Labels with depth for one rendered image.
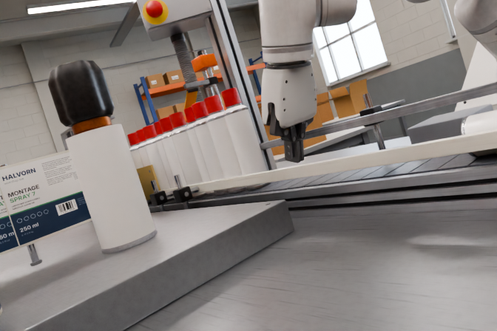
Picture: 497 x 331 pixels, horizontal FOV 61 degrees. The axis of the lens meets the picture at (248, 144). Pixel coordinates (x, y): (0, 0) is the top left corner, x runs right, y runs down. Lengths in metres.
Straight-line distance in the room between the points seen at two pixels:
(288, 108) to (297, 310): 0.37
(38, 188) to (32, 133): 7.63
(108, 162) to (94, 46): 8.33
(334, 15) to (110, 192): 0.44
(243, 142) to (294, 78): 0.19
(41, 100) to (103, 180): 7.85
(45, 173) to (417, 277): 0.68
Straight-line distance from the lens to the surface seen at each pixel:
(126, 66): 8.97
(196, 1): 1.06
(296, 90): 0.70
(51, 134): 8.40
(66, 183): 0.89
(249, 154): 0.82
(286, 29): 0.67
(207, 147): 0.90
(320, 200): 0.68
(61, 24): 7.75
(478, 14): 1.10
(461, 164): 0.57
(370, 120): 0.69
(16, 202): 0.86
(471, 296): 0.37
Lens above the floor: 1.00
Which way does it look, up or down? 2 degrees down
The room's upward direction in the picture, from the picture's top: 17 degrees counter-clockwise
